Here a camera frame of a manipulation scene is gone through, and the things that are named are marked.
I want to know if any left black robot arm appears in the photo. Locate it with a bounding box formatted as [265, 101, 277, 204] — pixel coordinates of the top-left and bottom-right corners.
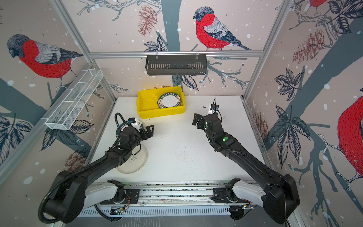
[38, 125, 155, 224]

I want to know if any yellow plastic bin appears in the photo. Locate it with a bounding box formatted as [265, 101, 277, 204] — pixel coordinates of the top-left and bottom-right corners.
[137, 86, 185, 119]

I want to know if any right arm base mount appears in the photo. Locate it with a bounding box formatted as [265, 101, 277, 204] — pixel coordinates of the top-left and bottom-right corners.
[210, 188, 250, 204]

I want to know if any green rim Hao Wei plate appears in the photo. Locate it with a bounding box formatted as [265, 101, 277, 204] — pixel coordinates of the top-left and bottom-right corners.
[157, 92, 182, 108]

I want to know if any white wire mesh shelf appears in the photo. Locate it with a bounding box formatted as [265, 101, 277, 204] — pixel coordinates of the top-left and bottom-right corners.
[45, 69, 104, 130]

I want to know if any plain cream plate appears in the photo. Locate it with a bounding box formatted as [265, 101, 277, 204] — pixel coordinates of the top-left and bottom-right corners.
[117, 144, 148, 174]

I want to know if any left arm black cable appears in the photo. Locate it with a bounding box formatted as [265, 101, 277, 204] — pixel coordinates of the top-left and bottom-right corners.
[93, 202, 125, 222]

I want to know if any aluminium frame rail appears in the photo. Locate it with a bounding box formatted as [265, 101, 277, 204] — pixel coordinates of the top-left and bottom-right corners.
[88, 50, 265, 59]

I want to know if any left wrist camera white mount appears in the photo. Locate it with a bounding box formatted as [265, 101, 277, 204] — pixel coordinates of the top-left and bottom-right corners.
[128, 117, 144, 131]

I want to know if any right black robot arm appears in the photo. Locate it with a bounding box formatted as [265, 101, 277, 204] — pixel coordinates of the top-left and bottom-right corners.
[192, 113, 300, 224]

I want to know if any black hanging wire basket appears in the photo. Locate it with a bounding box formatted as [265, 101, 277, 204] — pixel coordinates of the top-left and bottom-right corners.
[145, 55, 207, 76]

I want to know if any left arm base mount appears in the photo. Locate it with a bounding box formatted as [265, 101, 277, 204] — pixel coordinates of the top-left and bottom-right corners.
[100, 189, 140, 205]

